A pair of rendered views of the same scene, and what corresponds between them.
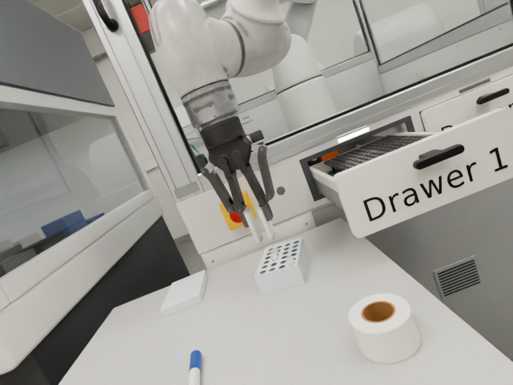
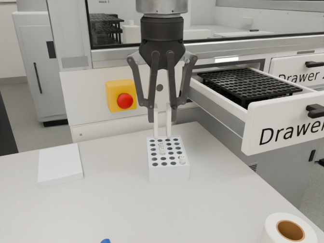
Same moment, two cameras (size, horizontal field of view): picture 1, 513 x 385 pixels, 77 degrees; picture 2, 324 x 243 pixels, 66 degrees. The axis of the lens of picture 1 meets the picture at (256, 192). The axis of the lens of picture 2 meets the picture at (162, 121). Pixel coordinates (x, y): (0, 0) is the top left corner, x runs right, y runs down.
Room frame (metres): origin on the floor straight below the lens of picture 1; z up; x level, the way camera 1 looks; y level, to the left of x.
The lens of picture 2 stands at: (0.16, 0.19, 1.11)
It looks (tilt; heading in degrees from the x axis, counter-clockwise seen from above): 26 degrees down; 338
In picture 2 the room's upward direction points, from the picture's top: straight up
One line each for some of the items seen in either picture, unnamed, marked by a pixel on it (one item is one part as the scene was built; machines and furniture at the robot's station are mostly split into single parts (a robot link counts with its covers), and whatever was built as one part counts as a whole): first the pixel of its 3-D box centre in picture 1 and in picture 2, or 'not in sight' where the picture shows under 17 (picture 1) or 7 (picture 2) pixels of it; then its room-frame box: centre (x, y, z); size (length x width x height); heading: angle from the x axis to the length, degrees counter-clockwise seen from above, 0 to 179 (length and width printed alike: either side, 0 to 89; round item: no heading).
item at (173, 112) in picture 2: (269, 205); (177, 108); (0.59, -0.01, 0.90); 0.03 x 0.01 x 0.05; 73
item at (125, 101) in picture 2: (237, 213); (124, 100); (0.74, 0.06, 0.88); 0.04 x 0.03 x 0.04; 89
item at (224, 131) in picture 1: (227, 146); (162, 43); (0.60, 0.02, 1.03); 0.08 x 0.07 x 0.09; 73
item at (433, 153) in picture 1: (433, 156); (318, 109); (0.47, -0.27, 0.91); 0.07 x 0.04 x 0.01; 89
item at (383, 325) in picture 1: (382, 325); (287, 239); (0.33, -0.08, 0.78); 0.07 x 0.07 x 0.04
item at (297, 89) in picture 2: not in sight; (271, 93); (0.59, -0.27, 0.90); 0.18 x 0.02 x 0.01; 89
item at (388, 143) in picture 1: (378, 164); (243, 91); (0.69, -0.27, 0.87); 0.22 x 0.18 x 0.06; 179
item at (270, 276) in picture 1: (282, 263); (166, 156); (0.60, 0.00, 0.78); 0.12 x 0.08 x 0.04; 163
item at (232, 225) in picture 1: (238, 210); (121, 95); (0.77, 0.06, 0.88); 0.07 x 0.05 x 0.07; 89
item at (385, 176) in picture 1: (429, 173); (303, 118); (0.49, -0.27, 0.87); 0.29 x 0.02 x 0.11; 89
